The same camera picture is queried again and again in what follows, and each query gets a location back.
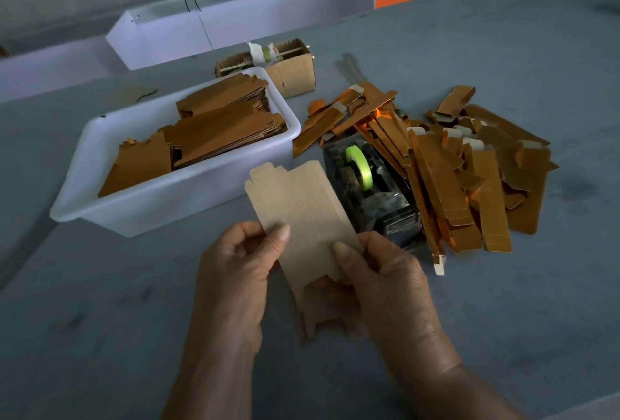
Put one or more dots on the person's right hand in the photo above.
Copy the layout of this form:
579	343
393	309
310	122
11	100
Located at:
397	299

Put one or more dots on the person's left hand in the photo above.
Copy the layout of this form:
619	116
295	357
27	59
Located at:
232	289

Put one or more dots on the pile of gold boxes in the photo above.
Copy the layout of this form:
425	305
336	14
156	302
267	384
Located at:
475	173

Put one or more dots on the gold cartons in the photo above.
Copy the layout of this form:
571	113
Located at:
228	129

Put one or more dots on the person's left forearm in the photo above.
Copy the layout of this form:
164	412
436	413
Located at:
213	386

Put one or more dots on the person's right forearm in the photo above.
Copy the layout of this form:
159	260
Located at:
465	397

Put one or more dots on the black tape dispenser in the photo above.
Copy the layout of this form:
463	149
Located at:
383	211

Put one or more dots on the white plastic bin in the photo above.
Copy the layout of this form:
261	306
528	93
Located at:
174	204

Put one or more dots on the green tape roll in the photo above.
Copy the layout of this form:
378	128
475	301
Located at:
359	165

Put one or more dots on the small cardboard box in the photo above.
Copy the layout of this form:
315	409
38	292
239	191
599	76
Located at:
298	74

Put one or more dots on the long white tray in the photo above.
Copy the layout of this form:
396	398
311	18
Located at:
291	3
48	68

